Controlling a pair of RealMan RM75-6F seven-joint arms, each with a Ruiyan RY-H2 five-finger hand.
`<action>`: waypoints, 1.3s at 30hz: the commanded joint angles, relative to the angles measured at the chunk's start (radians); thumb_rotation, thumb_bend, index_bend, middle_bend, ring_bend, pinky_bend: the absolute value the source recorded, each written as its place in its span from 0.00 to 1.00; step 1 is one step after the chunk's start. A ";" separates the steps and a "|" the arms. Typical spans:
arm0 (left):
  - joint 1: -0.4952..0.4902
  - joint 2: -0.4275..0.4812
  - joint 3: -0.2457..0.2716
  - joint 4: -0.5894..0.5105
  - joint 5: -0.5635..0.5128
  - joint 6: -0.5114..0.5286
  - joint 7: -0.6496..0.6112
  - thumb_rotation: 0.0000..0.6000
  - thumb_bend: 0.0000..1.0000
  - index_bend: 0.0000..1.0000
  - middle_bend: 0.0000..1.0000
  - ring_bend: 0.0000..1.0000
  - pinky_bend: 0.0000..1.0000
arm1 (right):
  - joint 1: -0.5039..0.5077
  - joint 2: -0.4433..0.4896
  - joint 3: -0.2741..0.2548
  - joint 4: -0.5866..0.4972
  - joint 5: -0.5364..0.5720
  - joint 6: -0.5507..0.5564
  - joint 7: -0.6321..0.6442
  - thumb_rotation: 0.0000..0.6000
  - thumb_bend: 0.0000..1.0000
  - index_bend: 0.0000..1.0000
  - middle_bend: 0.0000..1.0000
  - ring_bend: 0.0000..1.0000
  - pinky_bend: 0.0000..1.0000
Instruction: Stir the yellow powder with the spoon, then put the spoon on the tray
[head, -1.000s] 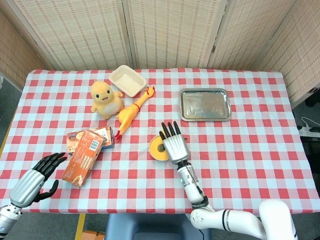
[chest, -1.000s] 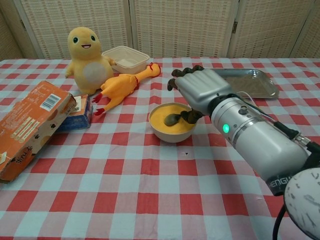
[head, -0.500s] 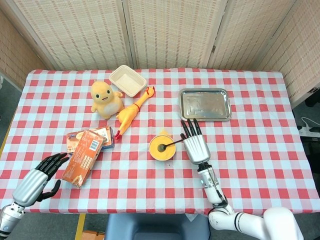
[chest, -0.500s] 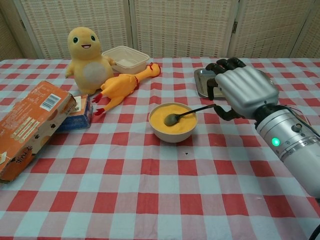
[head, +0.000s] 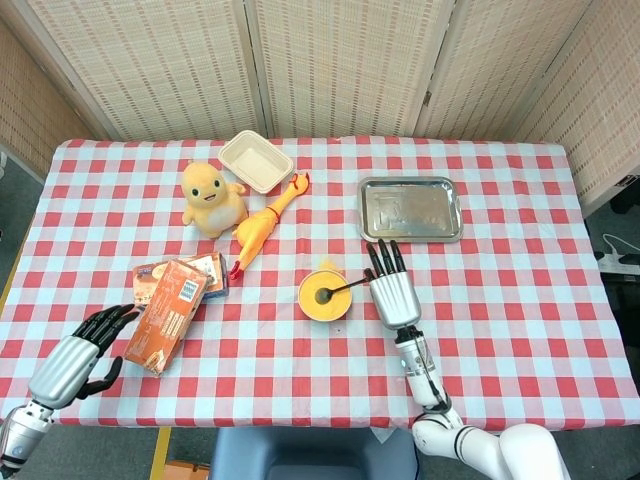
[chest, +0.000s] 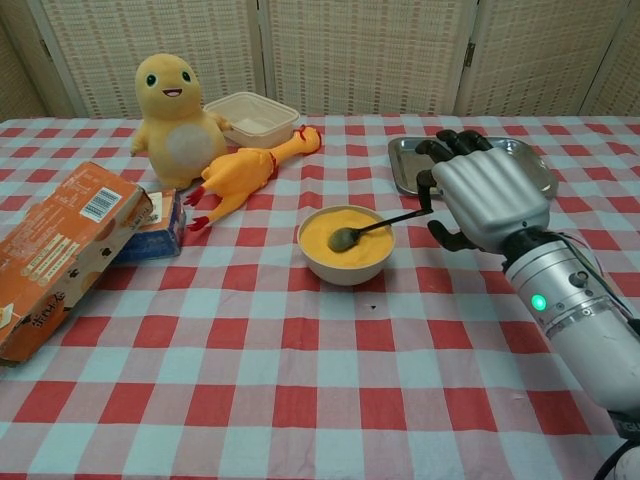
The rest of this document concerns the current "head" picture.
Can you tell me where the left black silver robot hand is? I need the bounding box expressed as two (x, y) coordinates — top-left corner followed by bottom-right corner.
(27, 303), (141, 412)

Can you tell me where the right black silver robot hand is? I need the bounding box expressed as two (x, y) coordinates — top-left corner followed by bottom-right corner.
(363, 238), (423, 330)

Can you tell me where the dark metal spoon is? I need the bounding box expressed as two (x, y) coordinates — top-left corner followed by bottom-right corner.
(314, 277), (374, 305)

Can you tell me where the long orange carton box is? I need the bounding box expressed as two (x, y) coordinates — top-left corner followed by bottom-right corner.
(123, 258), (210, 377)

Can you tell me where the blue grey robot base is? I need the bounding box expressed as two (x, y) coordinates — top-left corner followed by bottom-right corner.
(209, 427), (424, 480)

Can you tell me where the yellow bowl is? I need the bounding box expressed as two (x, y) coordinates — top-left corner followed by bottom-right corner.
(298, 269), (354, 322)

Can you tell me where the rectangular metal tray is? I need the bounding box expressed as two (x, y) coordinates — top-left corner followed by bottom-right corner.
(357, 175), (465, 245)

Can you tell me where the red white checkered tablecloth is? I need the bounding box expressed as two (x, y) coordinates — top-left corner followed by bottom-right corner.
(0, 137), (640, 439)

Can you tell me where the yellow rubber chicken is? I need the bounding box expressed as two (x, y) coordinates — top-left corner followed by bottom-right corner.
(228, 170), (311, 281)

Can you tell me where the orange floor box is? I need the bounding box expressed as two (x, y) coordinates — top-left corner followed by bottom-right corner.
(163, 459), (211, 480)

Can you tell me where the blue orange snack box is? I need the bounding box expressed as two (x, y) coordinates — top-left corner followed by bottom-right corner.
(132, 251), (231, 307)

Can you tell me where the beige rectangular food container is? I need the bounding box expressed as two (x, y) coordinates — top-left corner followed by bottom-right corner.
(217, 129), (295, 195)

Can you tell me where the yellow plush toy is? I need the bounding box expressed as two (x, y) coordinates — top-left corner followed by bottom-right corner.
(180, 160), (249, 240)

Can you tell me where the white power strip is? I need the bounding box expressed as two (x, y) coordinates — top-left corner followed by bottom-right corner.
(597, 252), (640, 275)

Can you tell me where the woven folding screen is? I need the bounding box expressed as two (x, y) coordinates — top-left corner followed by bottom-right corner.
(0, 0), (640, 216)

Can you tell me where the black floor object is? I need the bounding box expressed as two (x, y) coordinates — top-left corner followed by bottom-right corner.
(610, 188), (640, 216)

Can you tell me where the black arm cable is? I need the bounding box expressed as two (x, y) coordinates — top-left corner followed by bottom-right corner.
(412, 327), (449, 412)

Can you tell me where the white power cable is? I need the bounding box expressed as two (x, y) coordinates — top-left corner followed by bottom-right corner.
(601, 233), (632, 261)

